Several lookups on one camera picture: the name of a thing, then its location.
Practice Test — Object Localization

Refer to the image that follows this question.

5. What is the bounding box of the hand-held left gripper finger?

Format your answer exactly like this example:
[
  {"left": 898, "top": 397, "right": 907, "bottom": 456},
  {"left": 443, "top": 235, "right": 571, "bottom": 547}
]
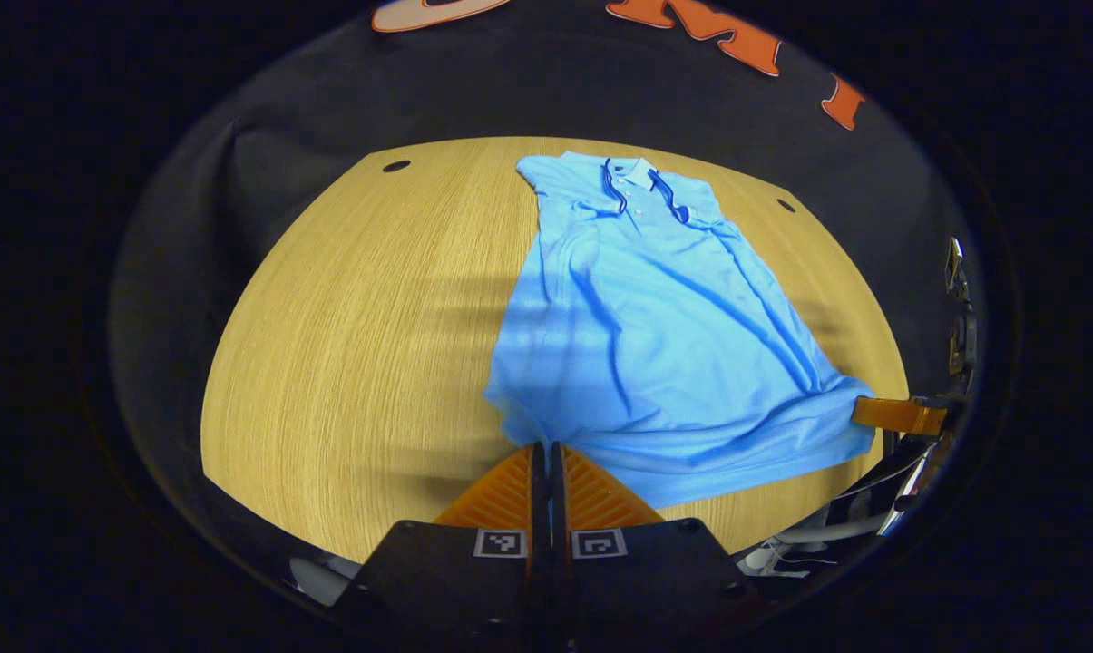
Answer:
[
  {"left": 551, "top": 442, "right": 765, "bottom": 653},
  {"left": 356, "top": 442, "right": 548, "bottom": 653}
]

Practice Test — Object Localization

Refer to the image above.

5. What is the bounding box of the light blue T-shirt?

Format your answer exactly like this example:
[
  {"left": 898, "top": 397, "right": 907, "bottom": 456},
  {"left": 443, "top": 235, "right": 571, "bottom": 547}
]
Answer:
[{"left": 484, "top": 151, "right": 876, "bottom": 509}]

